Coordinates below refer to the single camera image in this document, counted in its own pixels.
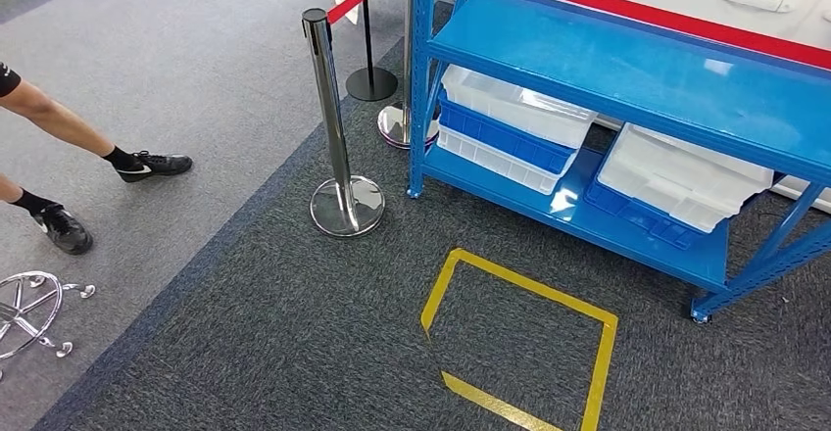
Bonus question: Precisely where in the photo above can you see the stanchion with black base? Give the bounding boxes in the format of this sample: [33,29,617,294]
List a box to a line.
[345,0,399,103]

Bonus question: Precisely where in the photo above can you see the person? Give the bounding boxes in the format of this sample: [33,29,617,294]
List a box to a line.
[0,61,194,256]

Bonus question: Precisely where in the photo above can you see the blue metal shelf rack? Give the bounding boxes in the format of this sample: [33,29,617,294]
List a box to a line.
[407,0,831,324]

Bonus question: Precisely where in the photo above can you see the metal stanchion post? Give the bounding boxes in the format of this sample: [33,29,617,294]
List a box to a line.
[300,7,386,239]
[377,0,441,151]

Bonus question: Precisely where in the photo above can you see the black round swivel stool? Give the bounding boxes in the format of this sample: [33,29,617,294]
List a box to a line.
[0,270,97,377]

